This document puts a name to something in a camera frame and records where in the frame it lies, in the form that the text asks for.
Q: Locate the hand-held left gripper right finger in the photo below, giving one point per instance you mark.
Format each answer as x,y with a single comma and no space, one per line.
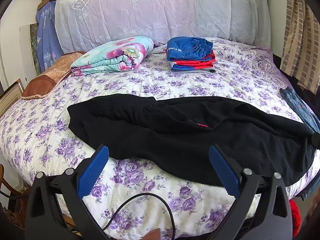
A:
222,170

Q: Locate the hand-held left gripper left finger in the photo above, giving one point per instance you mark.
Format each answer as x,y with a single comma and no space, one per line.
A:
92,172

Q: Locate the black pants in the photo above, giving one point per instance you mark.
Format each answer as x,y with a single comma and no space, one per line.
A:
162,135

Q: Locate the wooden chair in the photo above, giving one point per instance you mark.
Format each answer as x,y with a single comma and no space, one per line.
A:
12,192

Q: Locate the red fuzzy object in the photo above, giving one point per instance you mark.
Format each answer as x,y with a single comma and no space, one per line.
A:
296,217

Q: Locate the blue jeans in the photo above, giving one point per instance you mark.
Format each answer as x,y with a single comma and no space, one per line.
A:
297,102

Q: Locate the folded grey garment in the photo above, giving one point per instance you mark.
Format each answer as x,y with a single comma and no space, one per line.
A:
200,71

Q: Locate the brown pillow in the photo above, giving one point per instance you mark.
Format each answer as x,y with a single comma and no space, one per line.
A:
50,77

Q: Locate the purple floral bedspread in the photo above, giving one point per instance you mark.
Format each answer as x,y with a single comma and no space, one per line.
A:
150,82

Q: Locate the folded red garment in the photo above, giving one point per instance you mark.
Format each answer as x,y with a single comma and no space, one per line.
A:
197,63

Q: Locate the folded blue garment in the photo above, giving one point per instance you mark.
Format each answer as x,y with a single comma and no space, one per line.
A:
185,67

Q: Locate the folded floral quilt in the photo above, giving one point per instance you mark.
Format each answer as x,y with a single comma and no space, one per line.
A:
112,55

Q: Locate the blue patterned cloth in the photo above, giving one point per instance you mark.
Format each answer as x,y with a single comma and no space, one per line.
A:
47,37

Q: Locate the beige brick-pattern curtain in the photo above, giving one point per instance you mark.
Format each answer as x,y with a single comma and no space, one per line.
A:
300,42

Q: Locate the white lace headboard cover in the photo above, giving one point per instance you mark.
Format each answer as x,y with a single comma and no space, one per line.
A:
150,5

